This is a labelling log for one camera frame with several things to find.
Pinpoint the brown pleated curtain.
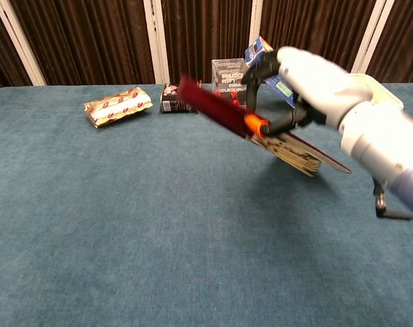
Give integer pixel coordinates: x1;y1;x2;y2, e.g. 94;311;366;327
0;0;413;93

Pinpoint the black rectangular tin can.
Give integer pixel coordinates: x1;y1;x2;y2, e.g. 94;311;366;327
159;82;199;115

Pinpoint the gold red-striped wrapped package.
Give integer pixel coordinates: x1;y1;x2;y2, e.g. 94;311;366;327
83;87;153;129

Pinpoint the cream plastic tray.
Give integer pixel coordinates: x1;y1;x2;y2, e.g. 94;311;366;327
349;73;405;110

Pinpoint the red-ribbed white paper folding fan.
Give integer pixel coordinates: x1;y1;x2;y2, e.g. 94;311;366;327
178;75;352;178

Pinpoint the white frame post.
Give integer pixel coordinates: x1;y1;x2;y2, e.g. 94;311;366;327
249;0;266;84
350;0;397;75
143;0;170;84
0;0;47;87

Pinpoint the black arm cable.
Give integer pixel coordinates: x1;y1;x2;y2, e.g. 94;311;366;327
372;178;413;221

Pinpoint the blue cardboard box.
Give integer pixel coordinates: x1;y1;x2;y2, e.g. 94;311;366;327
244;35;299;107

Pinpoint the clear coffee capsule box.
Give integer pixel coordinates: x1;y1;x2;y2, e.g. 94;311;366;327
211;58;258;110

